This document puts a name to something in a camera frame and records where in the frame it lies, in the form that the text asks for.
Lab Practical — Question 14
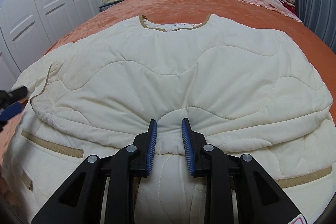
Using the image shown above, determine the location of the dark bedside table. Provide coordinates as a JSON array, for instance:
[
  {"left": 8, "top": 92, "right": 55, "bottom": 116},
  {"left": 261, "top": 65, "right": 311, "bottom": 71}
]
[{"left": 99, "top": 3, "right": 116, "bottom": 12}]

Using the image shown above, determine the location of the cream quilted jacket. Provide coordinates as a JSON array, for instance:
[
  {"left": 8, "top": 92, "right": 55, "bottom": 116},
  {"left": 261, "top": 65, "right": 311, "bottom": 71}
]
[{"left": 2, "top": 15, "right": 335, "bottom": 223}]

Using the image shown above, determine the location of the white wardrobe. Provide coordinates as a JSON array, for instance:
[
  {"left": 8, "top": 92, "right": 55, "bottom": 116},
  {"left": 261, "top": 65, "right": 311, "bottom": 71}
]
[{"left": 1, "top": 0, "right": 102, "bottom": 90}]

